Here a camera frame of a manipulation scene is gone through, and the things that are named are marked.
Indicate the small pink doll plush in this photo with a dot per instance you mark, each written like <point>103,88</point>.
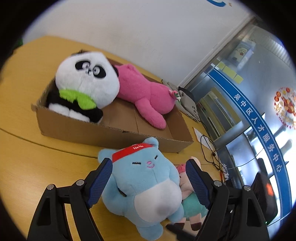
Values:
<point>194,211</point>

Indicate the white card on table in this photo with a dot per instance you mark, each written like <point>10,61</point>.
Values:
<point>204,140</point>

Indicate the brown cardboard box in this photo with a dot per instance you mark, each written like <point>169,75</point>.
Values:
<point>121,126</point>

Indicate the black white panda plush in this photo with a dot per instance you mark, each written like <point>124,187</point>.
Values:
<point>85,83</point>

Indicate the red new year window sticker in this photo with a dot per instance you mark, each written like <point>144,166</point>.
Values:
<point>284,106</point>

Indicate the blue plush with red headband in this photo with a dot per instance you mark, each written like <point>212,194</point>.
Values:
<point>144,187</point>

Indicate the grey canvas tote bag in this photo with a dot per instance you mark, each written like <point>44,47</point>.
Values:
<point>184,101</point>

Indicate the pink plush bear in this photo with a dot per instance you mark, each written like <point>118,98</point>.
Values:
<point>152,99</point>

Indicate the cartoon window poster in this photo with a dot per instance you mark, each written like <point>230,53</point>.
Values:
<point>240,54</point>

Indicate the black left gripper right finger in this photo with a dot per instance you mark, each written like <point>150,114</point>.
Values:
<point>233,214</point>

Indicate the yellow sticky notes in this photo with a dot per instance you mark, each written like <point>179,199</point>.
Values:
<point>229,72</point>

